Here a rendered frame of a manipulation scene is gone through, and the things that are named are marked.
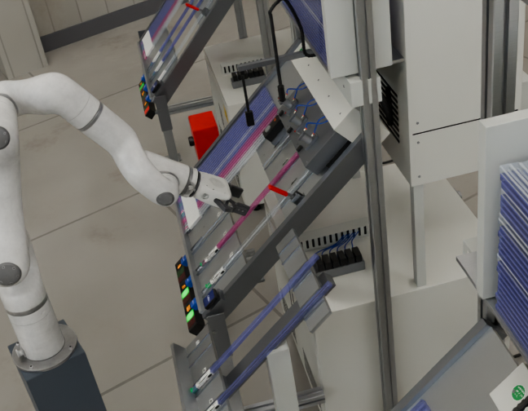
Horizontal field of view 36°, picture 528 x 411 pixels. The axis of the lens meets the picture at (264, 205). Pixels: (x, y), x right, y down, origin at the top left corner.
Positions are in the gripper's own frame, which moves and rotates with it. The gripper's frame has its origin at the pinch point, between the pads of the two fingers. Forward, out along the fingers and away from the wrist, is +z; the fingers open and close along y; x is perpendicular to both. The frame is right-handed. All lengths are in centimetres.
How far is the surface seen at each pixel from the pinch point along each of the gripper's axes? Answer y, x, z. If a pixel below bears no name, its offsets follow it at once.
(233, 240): 7.4, 16.9, 8.1
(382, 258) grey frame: -13.2, -4.4, 41.7
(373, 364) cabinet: -10, 34, 65
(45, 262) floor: 139, 133, -6
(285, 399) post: -40, 32, 22
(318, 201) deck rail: -10.0, -12.6, 15.2
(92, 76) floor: 342, 114, 19
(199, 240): 23.1, 29.3, 5.3
